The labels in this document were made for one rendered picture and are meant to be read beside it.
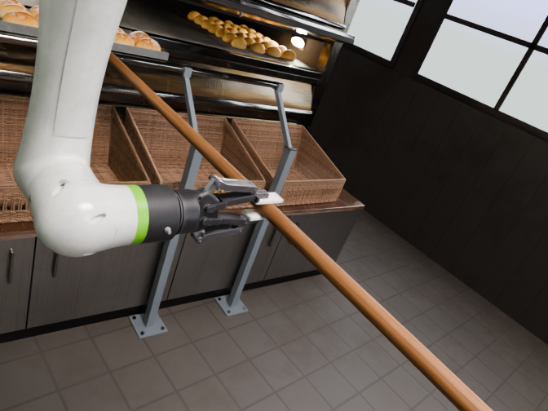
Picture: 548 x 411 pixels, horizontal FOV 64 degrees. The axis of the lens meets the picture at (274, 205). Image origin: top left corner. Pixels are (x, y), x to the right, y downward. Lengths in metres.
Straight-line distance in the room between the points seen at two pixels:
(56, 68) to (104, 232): 0.23
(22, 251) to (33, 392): 0.54
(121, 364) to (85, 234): 1.47
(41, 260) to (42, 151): 1.12
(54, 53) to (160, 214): 0.26
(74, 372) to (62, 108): 1.47
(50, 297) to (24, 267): 0.19
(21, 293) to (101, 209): 1.28
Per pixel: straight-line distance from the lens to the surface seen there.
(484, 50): 3.80
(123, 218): 0.65
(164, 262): 1.96
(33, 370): 2.03
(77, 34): 0.66
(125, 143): 2.01
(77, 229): 0.63
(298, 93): 2.72
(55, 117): 0.70
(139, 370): 2.06
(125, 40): 1.72
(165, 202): 0.69
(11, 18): 1.62
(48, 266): 1.84
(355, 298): 0.71
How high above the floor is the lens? 1.57
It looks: 26 degrees down
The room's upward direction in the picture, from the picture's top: 21 degrees clockwise
